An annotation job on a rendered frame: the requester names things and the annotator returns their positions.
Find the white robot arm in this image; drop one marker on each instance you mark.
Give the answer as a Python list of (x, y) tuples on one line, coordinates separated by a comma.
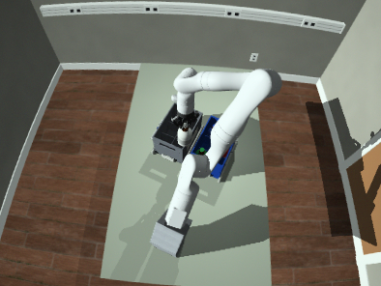
[(253, 87)]

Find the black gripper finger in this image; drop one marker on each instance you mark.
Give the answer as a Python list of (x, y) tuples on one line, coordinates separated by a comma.
[(191, 120), (178, 124)]

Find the blue divided crate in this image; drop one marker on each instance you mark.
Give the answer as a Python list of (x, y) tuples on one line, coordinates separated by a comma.
[(204, 141)]

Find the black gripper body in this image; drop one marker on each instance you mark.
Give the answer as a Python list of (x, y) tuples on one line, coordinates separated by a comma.
[(184, 116)]

